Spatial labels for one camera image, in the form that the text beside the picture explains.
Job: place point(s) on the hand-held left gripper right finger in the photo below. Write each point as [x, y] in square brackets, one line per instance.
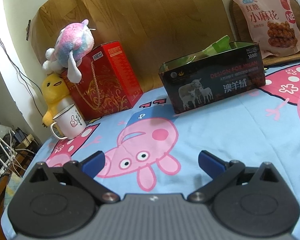
[210, 161]

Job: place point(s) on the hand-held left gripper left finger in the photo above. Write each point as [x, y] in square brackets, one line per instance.
[93, 163]

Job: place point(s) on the black tin box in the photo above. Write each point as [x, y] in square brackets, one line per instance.
[215, 85]

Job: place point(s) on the light green leaf-print packet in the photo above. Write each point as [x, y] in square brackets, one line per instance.
[220, 46]

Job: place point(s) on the white mug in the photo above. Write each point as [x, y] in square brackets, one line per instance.
[70, 122]

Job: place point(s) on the beige power strip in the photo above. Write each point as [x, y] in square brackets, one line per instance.
[25, 143]

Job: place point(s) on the yellow plush toy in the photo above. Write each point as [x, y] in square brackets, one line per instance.
[53, 90]

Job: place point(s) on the red gift box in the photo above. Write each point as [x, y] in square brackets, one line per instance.
[110, 80]

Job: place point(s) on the pink plush toy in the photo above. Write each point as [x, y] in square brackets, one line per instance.
[72, 40]

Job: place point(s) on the wooden board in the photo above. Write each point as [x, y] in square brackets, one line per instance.
[152, 17]

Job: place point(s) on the large pink snack bag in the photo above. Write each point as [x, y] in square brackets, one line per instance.
[265, 5]

